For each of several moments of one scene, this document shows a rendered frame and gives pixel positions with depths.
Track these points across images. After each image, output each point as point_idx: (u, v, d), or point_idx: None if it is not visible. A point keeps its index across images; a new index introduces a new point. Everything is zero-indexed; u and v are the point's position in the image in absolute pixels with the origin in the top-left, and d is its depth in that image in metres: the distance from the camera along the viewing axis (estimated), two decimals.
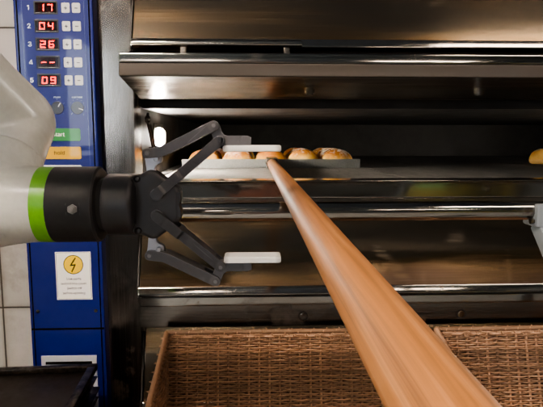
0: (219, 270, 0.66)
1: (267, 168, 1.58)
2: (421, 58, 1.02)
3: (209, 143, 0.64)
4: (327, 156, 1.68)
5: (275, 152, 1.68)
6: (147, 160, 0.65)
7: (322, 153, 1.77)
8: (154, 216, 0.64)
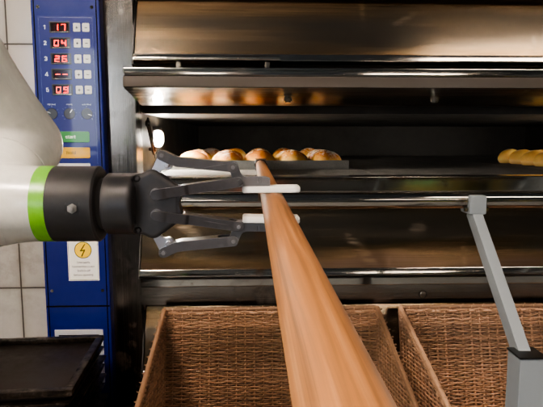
0: (239, 230, 0.66)
1: (255, 169, 1.58)
2: (381, 72, 1.19)
3: (229, 179, 0.65)
4: (316, 157, 1.69)
5: (264, 153, 1.68)
6: (157, 161, 0.65)
7: (312, 155, 1.77)
8: (154, 216, 0.64)
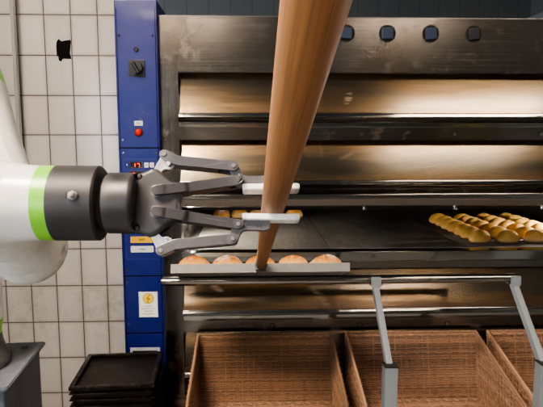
0: (238, 227, 0.65)
1: (255, 269, 1.56)
2: (329, 196, 2.01)
3: (229, 177, 0.66)
4: (317, 261, 1.68)
5: None
6: (161, 161, 0.67)
7: (313, 262, 1.77)
8: (154, 211, 0.64)
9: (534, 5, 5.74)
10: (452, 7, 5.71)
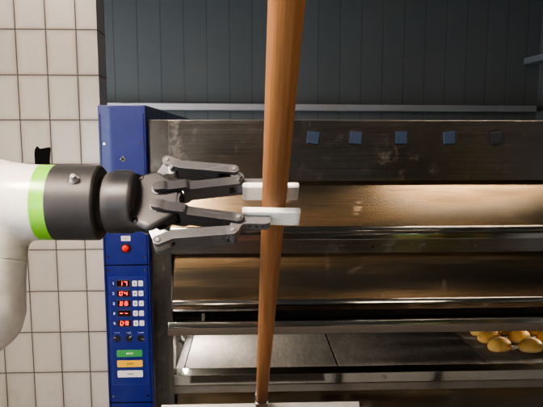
0: (238, 219, 0.64)
1: (255, 404, 1.42)
2: (337, 322, 1.81)
3: (229, 177, 0.67)
4: None
5: None
6: (163, 166, 0.69)
7: None
8: (153, 203, 0.64)
9: None
10: (459, 42, 5.51)
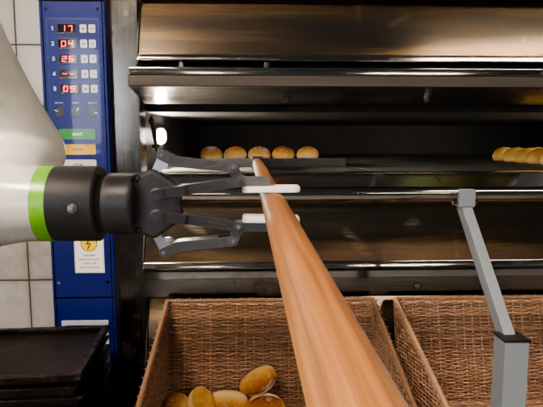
0: (238, 230, 0.66)
1: (252, 167, 1.58)
2: (376, 71, 1.24)
3: (229, 179, 0.65)
4: None
5: None
6: (157, 161, 0.65)
7: None
8: (154, 216, 0.65)
9: None
10: None
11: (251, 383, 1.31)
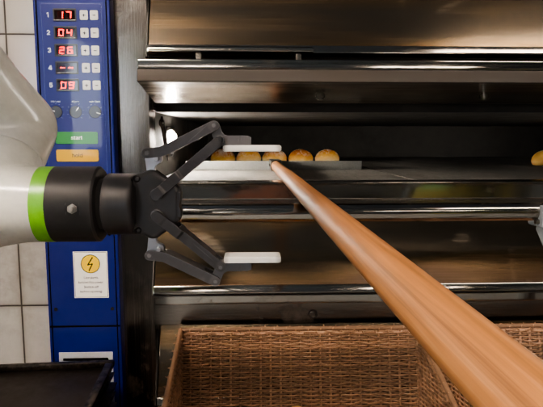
0: (219, 270, 0.66)
1: (270, 170, 1.60)
2: (429, 64, 1.05)
3: (209, 143, 0.64)
4: None
5: None
6: (147, 160, 0.65)
7: None
8: (154, 216, 0.64)
9: None
10: None
11: None
